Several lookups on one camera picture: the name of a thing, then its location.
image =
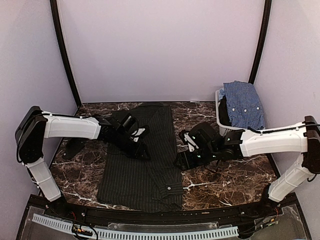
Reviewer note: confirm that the blue checkered long sleeve shirt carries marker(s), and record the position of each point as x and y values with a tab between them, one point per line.
243	105

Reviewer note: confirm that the left black frame post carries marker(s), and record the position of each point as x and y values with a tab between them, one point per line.
63	52

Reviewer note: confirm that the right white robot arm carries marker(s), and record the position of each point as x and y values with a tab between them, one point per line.
302	137

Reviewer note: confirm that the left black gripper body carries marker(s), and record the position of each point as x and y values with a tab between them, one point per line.
127	149

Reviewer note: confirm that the black front table rail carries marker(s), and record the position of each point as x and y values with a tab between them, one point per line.
242	214

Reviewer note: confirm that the right black frame post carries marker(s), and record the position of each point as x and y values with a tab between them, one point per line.
261	41

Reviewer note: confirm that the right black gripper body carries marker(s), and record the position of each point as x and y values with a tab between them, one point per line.
208	154

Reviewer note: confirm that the black frame post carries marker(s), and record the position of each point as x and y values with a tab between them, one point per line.
63	52
261	41

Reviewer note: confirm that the black pinstriped long sleeve shirt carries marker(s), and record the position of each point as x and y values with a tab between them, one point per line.
102	174

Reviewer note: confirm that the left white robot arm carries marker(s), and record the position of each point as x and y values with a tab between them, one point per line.
38	125

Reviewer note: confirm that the white slotted cable duct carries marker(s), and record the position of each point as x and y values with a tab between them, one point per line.
102	233

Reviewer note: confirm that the white perforated plastic basket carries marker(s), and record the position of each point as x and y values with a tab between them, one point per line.
223	129

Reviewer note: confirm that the black garment in basket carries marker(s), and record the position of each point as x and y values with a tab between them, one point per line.
223	112

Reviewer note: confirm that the light blue shirt in basket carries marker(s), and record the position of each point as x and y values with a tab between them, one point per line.
221	93

